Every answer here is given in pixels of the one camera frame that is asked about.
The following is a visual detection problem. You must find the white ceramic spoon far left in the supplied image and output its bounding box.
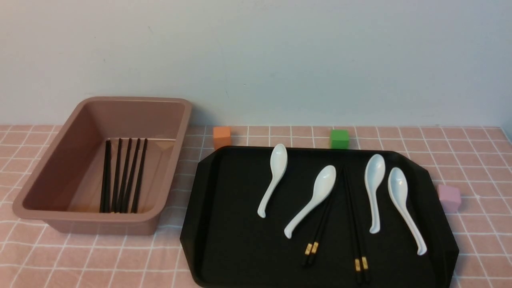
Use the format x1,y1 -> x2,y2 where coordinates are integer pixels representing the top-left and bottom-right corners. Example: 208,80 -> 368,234
257,143 -> 288,218

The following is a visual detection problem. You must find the white ceramic spoon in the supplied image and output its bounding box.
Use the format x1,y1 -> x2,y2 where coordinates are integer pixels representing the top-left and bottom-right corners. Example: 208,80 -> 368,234
388,167 -> 428,256
257,143 -> 288,218
284,165 -> 337,239
364,154 -> 386,234

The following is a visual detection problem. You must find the orange cube block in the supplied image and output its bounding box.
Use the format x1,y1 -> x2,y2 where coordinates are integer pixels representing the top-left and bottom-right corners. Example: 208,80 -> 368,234
213,126 -> 232,150

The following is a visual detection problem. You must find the black plastic tray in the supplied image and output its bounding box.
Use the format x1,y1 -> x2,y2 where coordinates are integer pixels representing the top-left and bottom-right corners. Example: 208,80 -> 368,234
180,146 -> 460,288

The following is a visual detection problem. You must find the white ceramic spoon centre left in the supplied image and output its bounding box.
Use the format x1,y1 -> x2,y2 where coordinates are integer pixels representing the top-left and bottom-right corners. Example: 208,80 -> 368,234
284,165 -> 337,239

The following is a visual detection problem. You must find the green cube block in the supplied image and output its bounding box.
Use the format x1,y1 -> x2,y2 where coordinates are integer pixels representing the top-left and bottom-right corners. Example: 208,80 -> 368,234
330,129 -> 350,149

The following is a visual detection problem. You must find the plain black chopstick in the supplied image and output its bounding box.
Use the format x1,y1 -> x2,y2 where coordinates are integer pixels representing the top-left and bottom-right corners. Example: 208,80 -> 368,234
130,138 -> 148,213
100,139 -> 111,213
121,138 -> 140,213
116,138 -> 132,213
110,138 -> 122,213

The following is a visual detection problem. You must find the black chopstick gold band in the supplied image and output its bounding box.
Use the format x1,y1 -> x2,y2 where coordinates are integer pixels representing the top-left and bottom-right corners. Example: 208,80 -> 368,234
302,196 -> 332,267
342,168 -> 363,286
346,168 -> 370,286
306,198 -> 334,265

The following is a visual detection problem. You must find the white ceramic spoon centre right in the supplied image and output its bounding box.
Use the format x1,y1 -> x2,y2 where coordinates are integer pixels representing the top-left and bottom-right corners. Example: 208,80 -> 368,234
364,154 -> 386,234

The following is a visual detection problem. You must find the white ceramic spoon far right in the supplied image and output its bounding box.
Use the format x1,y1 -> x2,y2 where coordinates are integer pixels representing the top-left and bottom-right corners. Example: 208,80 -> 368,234
388,167 -> 428,256

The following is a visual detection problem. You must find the pink plastic bin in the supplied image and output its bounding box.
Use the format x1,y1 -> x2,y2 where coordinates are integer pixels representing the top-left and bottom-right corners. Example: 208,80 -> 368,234
12,96 -> 192,235

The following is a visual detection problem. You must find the pink cube block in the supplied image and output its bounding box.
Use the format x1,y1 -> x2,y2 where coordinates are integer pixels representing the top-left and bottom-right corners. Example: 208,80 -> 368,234
437,184 -> 462,214

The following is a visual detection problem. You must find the pink checkered tablecloth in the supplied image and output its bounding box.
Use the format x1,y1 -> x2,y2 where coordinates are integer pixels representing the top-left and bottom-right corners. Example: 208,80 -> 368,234
0,124 -> 512,288

